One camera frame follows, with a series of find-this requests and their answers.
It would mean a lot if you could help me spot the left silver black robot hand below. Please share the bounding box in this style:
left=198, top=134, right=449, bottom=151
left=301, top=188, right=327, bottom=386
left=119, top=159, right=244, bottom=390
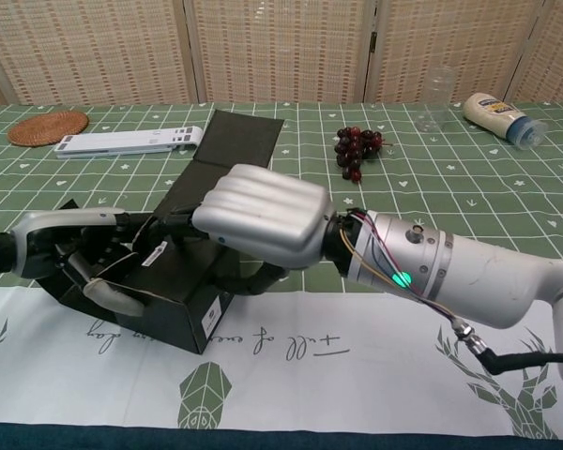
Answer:
left=8, top=205, right=146, bottom=318

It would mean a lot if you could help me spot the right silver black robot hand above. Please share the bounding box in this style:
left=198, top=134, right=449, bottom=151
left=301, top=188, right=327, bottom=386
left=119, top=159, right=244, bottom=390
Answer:
left=143, top=163, right=337, bottom=297

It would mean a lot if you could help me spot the black cardboard folding box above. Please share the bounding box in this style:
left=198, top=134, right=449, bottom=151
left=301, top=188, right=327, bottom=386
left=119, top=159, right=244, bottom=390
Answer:
left=35, top=109, right=285, bottom=355

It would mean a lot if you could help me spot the round woven rattan coaster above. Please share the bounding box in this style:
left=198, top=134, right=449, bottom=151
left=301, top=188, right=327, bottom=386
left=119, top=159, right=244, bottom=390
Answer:
left=8, top=111, right=90, bottom=148

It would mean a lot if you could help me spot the white folded laptop stand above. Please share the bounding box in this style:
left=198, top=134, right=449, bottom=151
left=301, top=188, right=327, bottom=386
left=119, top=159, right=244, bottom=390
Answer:
left=54, top=126, right=206, bottom=160

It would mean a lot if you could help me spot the dark red grape bunch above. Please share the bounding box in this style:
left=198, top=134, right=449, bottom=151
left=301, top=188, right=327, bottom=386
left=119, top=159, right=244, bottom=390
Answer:
left=333, top=126, right=395, bottom=183

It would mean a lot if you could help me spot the green checked white tablecloth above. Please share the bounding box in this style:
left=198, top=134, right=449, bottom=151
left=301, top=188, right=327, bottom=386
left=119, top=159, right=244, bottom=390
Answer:
left=0, top=100, right=563, bottom=430

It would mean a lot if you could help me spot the woven bamboo folding screen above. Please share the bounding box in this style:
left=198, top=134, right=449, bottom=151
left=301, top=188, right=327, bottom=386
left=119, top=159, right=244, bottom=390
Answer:
left=0, top=0, right=563, bottom=107

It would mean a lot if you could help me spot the clear plastic cup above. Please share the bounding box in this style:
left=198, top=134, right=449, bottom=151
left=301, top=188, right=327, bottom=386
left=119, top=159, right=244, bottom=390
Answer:
left=415, top=65, right=456, bottom=135

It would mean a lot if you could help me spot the mayonnaise squeeze bottle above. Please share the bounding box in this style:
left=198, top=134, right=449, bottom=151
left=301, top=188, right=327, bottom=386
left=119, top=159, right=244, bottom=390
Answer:
left=462, top=92, right=549, bottom=151

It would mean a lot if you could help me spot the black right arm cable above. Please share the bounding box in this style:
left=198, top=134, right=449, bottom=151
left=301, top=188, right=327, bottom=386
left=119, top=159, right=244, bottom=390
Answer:
left=449, top=318, right=563, bottom=376

